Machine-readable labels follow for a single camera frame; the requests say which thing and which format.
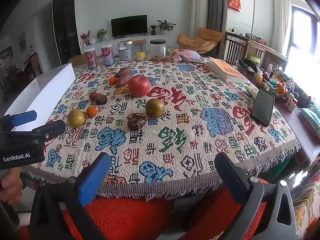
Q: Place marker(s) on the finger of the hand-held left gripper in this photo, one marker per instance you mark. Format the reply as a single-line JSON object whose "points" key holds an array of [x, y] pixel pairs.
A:
{"points": [[50, 131], [23, 118]]}

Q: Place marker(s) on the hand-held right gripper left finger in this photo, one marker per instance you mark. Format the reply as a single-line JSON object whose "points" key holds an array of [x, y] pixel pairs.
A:
{"points": [[95, 178]]}

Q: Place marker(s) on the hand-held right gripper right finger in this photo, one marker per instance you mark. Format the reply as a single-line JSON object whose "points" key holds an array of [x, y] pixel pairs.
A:
{"points": [[231, 173]]}

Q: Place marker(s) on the brown-green round pear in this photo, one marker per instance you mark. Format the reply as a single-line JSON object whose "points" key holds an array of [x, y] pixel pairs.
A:
{"points": [[155, 108], [76, 117]]}

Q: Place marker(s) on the white board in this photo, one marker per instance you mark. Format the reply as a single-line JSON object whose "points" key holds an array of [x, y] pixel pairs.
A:
{"points": [[50, 90]]}

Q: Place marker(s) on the small orange tangerine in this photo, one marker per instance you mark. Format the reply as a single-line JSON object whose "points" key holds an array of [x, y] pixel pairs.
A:
{"points": [[112, 80], [91, 111]]}

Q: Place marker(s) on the reddish brown orange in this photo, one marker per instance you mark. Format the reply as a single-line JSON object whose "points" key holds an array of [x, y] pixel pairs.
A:
{"points": [[92, 96]]}

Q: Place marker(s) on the dark brown wrinkled fruit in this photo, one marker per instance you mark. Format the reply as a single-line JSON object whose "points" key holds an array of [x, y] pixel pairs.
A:
{"points": [[136, 122], [101, 99]]}

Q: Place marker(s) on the purple sweet potato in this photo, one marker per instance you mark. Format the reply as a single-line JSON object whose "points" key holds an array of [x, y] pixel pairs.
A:
{"points": [[123, 71], [124, 81]]}

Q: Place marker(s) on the red apple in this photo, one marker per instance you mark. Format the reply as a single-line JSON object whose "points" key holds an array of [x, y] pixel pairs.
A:
{"points": [[139, 86]]}

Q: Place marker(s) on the person's left hand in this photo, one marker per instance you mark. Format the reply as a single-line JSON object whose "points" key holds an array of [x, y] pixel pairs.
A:
{"points": [[10, 183]]}

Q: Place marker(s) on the red fleece clothing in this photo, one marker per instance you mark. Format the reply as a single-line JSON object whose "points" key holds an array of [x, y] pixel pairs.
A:
{"points": [[130, 217]]}

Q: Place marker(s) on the black smartphone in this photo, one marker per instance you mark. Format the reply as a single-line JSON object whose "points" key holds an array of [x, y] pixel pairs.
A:
{"points": [[263, 106]]}

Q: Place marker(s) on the printed woven tablecloth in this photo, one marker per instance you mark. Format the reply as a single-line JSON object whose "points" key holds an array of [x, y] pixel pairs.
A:
{"points": [[200, 100]]}

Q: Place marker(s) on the floral sofa cover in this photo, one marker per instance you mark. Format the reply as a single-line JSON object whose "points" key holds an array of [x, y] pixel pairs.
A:
{"points": [[307, 200]]}

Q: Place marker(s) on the orange label tin can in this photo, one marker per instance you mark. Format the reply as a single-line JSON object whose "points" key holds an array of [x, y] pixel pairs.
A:
{"points": [[90, 58]]}

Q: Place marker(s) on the purple label tin can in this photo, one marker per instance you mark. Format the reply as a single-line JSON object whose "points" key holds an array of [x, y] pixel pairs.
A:
{"points": [[107, 55]]}

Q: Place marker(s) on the green folded cloth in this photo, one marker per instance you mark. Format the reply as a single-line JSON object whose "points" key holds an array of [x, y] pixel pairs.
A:
{"points": [[310, 118]]}

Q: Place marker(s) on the cluster of bottles and jars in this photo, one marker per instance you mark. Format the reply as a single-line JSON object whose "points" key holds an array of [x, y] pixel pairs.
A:
{"points": [[292, 97]]}

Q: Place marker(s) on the white round lamp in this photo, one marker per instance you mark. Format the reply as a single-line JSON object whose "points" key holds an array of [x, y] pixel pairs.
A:
{"points": [[92, 40]]}

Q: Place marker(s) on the red flower vase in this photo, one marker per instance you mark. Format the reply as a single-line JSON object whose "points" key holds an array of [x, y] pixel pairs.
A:
{"points": [[85, 36]]}

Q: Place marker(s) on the orange cover book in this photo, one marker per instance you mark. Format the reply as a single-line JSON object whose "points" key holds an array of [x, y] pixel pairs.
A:
{"points": [[226, 71]]}

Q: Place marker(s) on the black tall cabinet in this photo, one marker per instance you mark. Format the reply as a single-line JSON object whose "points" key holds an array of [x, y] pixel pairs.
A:
{"points": [[63, 22]]}

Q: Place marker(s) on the clear glass jar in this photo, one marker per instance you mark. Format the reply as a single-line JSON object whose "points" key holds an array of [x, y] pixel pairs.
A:
{"points": [[125, 50]]}

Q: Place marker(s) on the green potted plant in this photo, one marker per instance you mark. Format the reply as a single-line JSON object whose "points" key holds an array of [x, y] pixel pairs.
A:
{"points": [[102, 33]]}

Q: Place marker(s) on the small yellow cup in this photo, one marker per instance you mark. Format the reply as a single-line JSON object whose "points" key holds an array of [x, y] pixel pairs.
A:
{"points": [[140, 55]]}

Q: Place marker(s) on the pink snack bag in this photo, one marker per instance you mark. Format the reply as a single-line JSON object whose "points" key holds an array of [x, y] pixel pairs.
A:
{"points": [[186, 55]]}

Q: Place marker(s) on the black television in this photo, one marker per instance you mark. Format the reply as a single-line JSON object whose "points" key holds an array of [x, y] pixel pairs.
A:
{"points": [[129, 25]]}

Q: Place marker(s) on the pile of brown dried bits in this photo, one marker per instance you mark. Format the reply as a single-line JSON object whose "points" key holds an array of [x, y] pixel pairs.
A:
{"points": [[161, 59]]}

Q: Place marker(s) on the black lid plastic jar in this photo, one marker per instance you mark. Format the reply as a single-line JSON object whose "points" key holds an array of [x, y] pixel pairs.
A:
{"points": [[157, 48]]}

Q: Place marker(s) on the orange lounge chair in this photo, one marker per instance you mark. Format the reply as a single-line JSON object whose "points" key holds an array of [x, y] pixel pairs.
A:
{"points": [[200, 40]]}

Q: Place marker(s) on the small dark pot plant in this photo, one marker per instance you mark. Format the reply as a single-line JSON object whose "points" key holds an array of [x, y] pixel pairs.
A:
{"points": [[153, 29]]}

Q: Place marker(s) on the white television cabinet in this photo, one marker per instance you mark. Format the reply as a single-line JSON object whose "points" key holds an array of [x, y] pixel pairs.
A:
{"points": [[168, 40]]}

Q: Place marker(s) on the large leaf potted plant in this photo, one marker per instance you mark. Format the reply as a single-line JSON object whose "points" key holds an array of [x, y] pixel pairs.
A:
{"points": [[165, 25]]}

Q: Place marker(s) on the white curtain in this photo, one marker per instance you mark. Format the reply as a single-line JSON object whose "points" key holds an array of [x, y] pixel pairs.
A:
{"points": [[281, 22]]}

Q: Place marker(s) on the window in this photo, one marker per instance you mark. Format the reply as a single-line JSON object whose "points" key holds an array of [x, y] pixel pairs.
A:
{"points": [[303, 30]]}

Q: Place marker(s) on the white standing air conditioner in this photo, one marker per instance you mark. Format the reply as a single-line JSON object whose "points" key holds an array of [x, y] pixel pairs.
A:
{"points": [[199, 8]]}

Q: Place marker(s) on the grey curtain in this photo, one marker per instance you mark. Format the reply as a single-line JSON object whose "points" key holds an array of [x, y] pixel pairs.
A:
{"points": [[215, 5]]}

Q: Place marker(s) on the framed wall picture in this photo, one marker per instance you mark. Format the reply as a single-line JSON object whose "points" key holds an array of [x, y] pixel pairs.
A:
{"points": [[22, 41]]}

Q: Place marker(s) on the red wall hanging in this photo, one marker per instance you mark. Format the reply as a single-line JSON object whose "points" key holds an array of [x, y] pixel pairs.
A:
{"points": [[234, 1]]}

